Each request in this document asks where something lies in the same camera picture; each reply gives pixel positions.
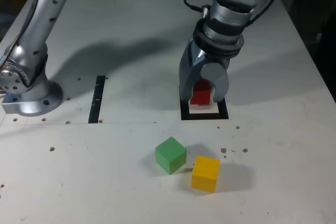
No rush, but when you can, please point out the black tape square outline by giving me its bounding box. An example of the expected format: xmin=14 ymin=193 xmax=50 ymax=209
xmin=178 ymin=84 xmax=229 ymax=121

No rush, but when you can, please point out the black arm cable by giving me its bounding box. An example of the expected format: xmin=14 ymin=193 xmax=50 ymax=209
xmin=183 ymin=0 xmax=278 ymax=24

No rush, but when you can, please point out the red cube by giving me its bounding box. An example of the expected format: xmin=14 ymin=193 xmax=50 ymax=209
xmin=190 ymin=78 xmax=212 ymax=106

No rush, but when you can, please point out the black tape strip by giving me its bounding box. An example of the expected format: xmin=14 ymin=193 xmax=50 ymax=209
xmin=88 ymin=75 xmax=106 ymax=124

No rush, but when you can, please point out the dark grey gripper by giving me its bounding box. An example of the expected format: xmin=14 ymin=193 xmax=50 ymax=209
xmin=178 ymin=38 xmax=232 ymax=103

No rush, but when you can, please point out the yellow cube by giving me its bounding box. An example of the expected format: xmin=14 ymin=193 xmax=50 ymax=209
xmin=191 ymin=155 xmax=221 ymax=193

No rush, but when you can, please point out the green cube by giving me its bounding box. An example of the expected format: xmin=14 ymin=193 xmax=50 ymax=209
xmin=155 ymin=136 xmax=187 ymax=175

